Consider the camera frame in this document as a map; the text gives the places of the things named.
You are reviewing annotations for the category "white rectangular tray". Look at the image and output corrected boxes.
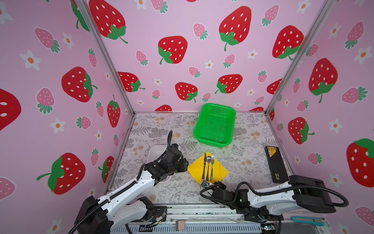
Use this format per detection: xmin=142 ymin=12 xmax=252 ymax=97
xmin=145 ymin=145 xmax=177 ymax=186

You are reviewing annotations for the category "green plastic basket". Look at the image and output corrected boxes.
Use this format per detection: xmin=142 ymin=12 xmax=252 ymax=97
xmin=193 ymin=103 xmax=236 ymax=148

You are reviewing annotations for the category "yellow paper napkin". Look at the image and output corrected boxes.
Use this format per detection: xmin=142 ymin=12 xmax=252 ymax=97
xmin=188 ymin=151 xmax=229 ymax=184

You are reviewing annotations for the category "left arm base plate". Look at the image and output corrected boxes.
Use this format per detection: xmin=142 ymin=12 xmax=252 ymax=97
xmin=144 ymin=206 xmax=168 ymax=222

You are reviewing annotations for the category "black handled knife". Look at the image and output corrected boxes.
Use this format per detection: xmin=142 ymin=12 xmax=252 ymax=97
xmin=202 ymin=153 xmax=207 ymax=180

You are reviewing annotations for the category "black box yellow label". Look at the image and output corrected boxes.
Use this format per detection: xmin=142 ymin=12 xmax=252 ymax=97
xmin=265 ymin=146 xmax=289 ymax=184

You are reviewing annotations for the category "black handled fork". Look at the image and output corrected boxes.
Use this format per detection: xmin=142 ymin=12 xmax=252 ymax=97
xmin=210 ymin=156 xmax=215 ymax=182

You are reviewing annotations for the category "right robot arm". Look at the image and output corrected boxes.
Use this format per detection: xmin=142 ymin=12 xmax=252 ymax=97
xmin=200 ymin=175 xmax=349 ymax=222

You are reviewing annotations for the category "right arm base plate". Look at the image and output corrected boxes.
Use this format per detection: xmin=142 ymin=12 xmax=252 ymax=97
xmin=244 ymin=212 xmax=283 ymax=223

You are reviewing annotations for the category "aluminium rail frame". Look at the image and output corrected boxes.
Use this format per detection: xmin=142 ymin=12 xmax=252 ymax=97
xmin=113 ymin=204 xmax=332 ymax=234

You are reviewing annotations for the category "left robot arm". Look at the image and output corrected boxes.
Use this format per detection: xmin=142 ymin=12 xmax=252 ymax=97
xmin=70 ymin=144 xmax=189 ymax=234

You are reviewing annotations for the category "small pink block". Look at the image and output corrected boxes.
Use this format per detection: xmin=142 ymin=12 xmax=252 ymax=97
xmin=176 ymin=220 xmax=186 ymax=232

